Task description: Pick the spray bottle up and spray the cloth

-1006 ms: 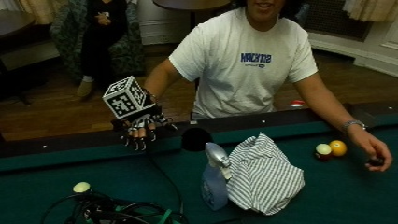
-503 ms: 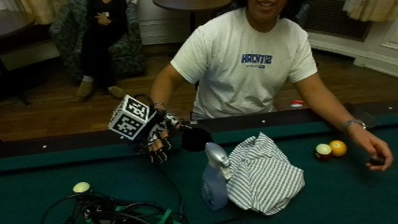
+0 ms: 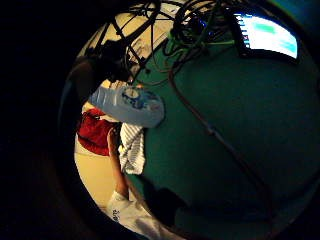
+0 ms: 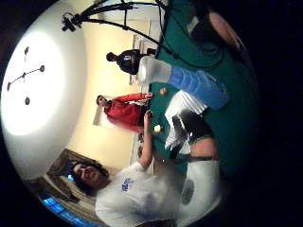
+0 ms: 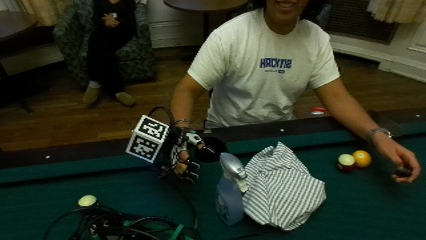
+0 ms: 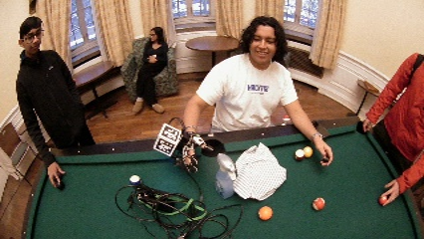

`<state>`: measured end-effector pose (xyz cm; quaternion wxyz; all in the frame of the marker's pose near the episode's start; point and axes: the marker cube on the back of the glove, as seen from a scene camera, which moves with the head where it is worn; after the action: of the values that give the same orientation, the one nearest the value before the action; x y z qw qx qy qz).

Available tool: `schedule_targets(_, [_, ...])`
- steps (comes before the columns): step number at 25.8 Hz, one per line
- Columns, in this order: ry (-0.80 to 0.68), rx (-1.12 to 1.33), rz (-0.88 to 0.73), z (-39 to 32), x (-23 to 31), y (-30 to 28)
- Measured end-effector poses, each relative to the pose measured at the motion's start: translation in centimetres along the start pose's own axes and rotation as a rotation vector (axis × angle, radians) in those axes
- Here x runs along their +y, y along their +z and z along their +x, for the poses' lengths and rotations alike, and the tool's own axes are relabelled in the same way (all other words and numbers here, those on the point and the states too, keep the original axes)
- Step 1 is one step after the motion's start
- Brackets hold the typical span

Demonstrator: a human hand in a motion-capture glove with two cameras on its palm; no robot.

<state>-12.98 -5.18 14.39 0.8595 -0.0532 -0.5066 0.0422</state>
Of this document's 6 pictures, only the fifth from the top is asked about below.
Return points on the the person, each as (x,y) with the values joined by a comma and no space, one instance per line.
(267,83)

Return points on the white printed t-shirt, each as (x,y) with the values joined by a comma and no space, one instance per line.
(248,93)

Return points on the dark billiard ball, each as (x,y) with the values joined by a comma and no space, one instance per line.
(403,172)

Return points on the pool table pocket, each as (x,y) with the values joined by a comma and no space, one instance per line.
(212,148)

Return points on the white cue ball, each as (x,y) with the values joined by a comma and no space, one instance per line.
(87,200)

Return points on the green patterned armchair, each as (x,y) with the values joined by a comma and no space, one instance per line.
(134,50)

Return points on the striped white cloth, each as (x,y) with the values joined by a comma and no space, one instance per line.
(284,190)

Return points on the yellow billiard ball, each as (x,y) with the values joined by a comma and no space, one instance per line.
(363,158)

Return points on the beige curtain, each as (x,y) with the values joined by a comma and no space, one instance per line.
(400,10)
(44,10)

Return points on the dark wooden side table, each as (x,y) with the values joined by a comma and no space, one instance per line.
(18,40)

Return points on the red and white small object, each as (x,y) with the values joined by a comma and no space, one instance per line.
(319,110)

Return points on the dark wooden table rail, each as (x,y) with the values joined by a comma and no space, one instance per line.
(275,128)

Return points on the white marker cube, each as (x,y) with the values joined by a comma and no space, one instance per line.
(147,138)

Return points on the maroon striped billiard ball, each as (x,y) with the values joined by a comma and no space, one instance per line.
(347,162)

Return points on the blue spray bottle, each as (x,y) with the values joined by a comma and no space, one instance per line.
(232,193)

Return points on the round dark pedestal table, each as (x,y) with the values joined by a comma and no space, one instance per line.
(207,6)

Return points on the dark radiator grille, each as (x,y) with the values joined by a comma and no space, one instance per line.
(355,20)

